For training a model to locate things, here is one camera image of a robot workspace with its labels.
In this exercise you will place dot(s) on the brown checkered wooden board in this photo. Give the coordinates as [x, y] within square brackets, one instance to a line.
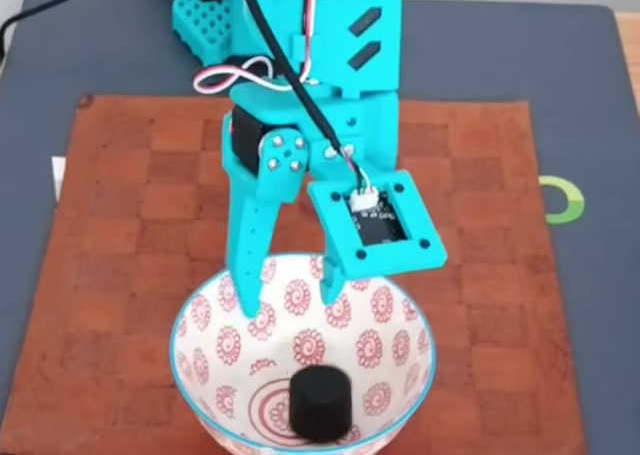
[125, 275]

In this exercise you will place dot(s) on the white bowl with red flowers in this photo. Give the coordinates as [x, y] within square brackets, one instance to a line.
[390, 350]

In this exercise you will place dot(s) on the black cylinder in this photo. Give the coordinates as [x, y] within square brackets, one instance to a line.
[320, 405]

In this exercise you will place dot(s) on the white paper slip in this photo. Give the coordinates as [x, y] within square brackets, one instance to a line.
[58, 175]

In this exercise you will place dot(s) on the teal camera mount with board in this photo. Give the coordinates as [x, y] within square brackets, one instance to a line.
[420, 215]

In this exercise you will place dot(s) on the dark grey desk mat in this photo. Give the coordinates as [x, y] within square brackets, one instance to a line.
[500, 50]

